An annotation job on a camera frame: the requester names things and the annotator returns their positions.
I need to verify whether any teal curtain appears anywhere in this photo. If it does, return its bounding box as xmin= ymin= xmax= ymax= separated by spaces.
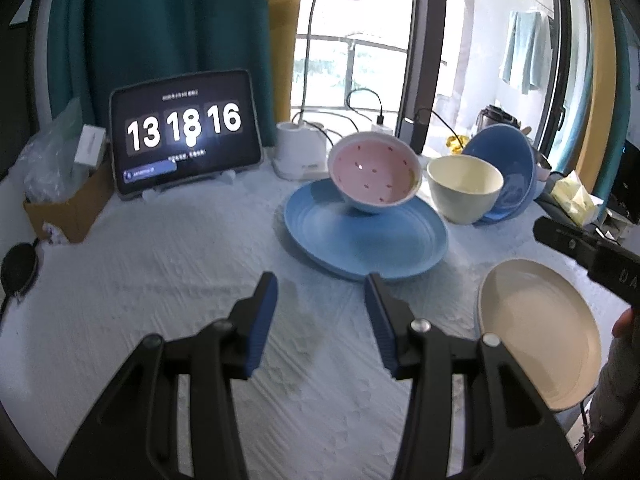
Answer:
xmin=47 ymin=0 xmax=271 ymax=121

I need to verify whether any balcony railing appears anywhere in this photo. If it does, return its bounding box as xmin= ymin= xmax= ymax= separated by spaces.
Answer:
xmin=295 ymin=32 xmax=408 ymax=111

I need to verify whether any beige plate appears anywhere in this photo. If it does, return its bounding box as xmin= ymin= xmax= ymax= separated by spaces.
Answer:
xmin=476 ymin=258 xmax=602 ymax=411

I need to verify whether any hanging light blue towel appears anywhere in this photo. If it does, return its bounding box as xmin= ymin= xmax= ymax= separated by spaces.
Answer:
xmin=500 ymin=10 xmax=551 ymax=95

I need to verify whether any black round disc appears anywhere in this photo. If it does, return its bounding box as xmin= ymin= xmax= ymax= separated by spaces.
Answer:
xmin=0 ymin=242 xmax=40 ymax=301

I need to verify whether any white desk lamp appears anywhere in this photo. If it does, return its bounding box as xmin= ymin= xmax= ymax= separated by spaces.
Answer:
xmin=268 ymin=0 xmax=367 ymax=182

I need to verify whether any person's right forearm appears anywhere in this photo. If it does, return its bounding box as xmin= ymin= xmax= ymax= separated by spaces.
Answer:
xmin=585 ymin=335 xmax=640 ymax=476

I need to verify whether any blue plate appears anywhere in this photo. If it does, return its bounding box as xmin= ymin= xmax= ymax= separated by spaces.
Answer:
xmin=284 ymin=179 xmax=449 ymax=282

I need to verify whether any clear tablet stand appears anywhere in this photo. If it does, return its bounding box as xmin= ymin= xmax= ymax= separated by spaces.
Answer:
xmin=141 ymin=170 xmax=237 ymax=202

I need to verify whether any cream bowl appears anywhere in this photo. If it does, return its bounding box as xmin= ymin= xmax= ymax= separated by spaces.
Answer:
xmin=426 ymin=155 xmax=505 ymax=225

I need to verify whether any black tablet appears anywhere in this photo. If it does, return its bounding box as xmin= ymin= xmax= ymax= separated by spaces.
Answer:
xmin=109 ymin=69 xmax=264 ymax=196

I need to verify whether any dark door frame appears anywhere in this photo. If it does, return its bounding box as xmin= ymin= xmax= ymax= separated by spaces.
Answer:
xmin=400 ymin=0 xmax=447 ymax=151

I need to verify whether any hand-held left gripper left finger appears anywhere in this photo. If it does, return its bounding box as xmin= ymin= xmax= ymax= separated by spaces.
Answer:
xmin=55 ymin=271 xmax=279 ymax=480

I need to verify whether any pink dotted bowl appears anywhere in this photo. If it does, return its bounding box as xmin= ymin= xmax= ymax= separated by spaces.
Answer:
xmin=327 ymin=131 xmax=424 ymax=216

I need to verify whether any yellow tissue pack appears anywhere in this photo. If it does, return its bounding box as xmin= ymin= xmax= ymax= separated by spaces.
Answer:
xmin=550 ymin=170 xmax=598 ymax=228

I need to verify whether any steel tumbler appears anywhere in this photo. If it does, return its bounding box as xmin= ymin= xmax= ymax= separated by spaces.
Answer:
xmin=477 ymin=104 xmax=521 ymax=133

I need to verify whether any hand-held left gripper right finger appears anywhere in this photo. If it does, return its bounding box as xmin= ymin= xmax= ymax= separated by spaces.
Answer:
xmin=364 ymin=272 xmax=586 ymax=480

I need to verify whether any small white box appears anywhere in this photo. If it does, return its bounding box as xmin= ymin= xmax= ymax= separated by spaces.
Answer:
xmin=74 ymin=126 xmax=107 ymax=166

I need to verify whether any large blue bowl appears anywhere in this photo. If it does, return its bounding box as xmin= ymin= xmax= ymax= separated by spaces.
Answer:
xmin=461 ymin=124 xmax=538 ymax=222

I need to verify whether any white charger black cable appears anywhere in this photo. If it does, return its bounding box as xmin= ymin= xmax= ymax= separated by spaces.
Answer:
xmin=346 ymin=88 xmax=386 ymax=123

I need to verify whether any lamp cable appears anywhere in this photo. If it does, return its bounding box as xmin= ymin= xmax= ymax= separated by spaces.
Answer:
xmin=292 ymin=110 xmax=361 ymax=138

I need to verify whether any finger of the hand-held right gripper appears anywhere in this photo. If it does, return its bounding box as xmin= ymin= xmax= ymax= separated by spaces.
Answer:
xmin=533 ymin=215 xmax=640 ymax=307

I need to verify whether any person's right hand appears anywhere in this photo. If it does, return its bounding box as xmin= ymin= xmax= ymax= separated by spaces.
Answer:
xmin=612 ymin=307 xmax=637 ymax=342

